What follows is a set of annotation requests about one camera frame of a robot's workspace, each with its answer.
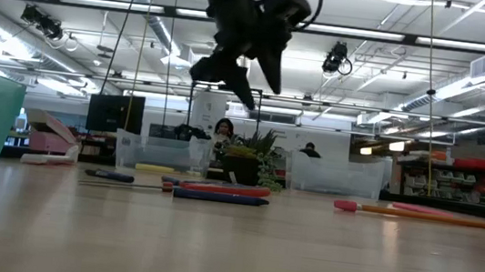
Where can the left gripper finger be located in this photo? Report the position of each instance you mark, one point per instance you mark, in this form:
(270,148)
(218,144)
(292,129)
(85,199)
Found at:
(273,66)
(227,72)

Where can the blue crayon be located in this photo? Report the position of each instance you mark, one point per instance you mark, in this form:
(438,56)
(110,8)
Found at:
(217,196)
(109,176)

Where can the orange pencil with pink eraser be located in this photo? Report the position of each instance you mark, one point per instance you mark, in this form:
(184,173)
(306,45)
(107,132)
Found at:
(421,216)

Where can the white machine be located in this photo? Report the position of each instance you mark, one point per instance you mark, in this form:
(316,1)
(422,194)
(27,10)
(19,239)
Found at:
(208,114)

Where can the person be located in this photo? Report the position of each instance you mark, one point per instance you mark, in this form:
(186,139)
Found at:
(224,129)
(310,150)

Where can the potted succulent plant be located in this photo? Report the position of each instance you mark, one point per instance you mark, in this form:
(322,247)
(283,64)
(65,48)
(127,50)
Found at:
(241,168)

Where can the clear plastic bin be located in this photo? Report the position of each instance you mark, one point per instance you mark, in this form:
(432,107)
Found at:
(334,176)
(163,152)

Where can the yellow pen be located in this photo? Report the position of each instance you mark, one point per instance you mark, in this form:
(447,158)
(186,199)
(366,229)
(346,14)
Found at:
(154,168)

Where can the black monitor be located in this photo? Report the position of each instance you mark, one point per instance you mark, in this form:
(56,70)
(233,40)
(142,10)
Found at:
(112,114)

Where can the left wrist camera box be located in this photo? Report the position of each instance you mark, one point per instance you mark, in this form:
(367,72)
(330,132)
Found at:
(289,11)

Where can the black ceiling camera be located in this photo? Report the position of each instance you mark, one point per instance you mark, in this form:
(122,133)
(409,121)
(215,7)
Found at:
(42,21)
(336,57)

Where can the black aluminium table frame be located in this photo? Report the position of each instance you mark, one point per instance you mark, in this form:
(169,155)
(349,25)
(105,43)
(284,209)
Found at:
(467,209)

